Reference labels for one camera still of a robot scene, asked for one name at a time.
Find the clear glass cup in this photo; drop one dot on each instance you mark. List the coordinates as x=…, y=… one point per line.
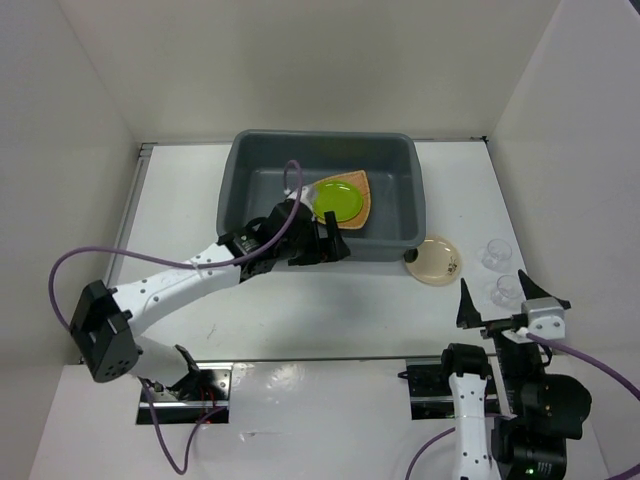
x=496, y=255
x=506, y=292

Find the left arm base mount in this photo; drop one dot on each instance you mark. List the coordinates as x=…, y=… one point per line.
x=209, y=400

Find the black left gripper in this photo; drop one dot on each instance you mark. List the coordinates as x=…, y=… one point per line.
x=334, y=249

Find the aluminium table rail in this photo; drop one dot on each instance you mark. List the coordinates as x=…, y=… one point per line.
x=123, y=234

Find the grey plastic bin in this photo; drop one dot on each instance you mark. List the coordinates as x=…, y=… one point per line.
x=255, y=177

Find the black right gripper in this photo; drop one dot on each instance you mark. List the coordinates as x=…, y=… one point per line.
x=467, y=311

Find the green round plate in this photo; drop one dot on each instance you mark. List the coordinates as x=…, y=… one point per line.
x=340, y=197

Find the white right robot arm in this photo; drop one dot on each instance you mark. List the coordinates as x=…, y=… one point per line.
x=547, y=409

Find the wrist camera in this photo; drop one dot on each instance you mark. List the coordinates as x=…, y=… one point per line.
x=308, y=195
x=543, y=318

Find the woven bamboo fan plate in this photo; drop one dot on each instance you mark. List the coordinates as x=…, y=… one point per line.
x=360, y=180

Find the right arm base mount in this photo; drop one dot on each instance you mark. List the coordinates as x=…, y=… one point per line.
x=430, y=390

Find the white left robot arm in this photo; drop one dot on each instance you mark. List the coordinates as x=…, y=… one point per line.
x=109, y=322

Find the cream floral round plate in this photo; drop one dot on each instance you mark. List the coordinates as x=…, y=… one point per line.
x=436, y=261

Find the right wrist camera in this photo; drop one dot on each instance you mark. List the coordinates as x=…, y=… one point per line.
x=543, y=318

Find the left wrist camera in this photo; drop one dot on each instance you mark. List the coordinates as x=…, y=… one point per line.
x=308, y=195

